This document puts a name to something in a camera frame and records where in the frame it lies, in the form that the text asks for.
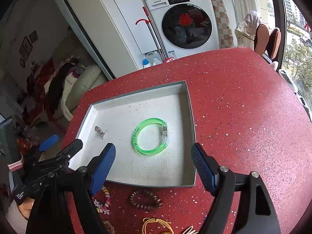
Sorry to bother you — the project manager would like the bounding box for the brown spiral hair tie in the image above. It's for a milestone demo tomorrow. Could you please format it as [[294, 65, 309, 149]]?
[[129, 189, 163, 211]]

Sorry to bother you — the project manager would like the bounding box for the pink yellow spiral hair tie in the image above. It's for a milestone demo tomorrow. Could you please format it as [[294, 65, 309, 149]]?
[[93, 185, 112, 216]]

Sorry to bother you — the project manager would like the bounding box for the beige thin hair clip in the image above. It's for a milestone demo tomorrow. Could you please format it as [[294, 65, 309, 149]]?
[[182, 226, 198, 234]]

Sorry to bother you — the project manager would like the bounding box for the blue cap detergent bottle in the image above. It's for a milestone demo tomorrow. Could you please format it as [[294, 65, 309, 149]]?
[[142, 59, 152, 69]]

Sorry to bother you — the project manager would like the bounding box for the checkered hanging towel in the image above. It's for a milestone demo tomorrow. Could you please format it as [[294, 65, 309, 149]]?
[[211, 0, 235, 49]]

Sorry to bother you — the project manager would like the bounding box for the silver heart earring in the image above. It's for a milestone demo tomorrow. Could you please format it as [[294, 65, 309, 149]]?
[[94, 126, 106, 139]]

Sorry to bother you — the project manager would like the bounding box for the pile of clothes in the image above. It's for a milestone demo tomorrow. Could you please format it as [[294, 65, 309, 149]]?
[[23, 56, 89, 127]]

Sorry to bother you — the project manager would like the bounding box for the grey shallow tray box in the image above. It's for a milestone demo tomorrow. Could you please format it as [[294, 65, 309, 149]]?
[[69, 81, 196, 188]]

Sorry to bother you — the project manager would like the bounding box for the green translucent bangle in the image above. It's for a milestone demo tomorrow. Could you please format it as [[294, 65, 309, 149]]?
[[132, 118, 169, 155]]

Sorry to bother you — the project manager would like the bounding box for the yellow cord bracelet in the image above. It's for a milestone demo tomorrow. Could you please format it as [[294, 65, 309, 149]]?
[[142, 217, 175, 234]]

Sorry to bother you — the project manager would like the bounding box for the brown round chair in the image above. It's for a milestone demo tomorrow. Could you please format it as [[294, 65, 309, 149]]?
[[265, 27, 281, 60], [254, 24, 270, 56]]

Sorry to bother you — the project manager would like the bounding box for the red handled mop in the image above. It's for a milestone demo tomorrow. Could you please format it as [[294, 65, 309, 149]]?
[[135, 6, 169, 63]]

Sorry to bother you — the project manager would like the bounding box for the beige leather sofa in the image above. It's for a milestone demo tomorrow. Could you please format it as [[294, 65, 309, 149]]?
[[53, 64, 108, 121]]

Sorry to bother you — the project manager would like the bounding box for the white tall cabinet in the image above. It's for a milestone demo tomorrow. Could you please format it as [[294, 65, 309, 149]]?
[[66, 0, 157, 78]]

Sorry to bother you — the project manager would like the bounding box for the white front-load washing machine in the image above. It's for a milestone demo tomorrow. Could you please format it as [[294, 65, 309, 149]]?
[[145, 0, 219, 59]]

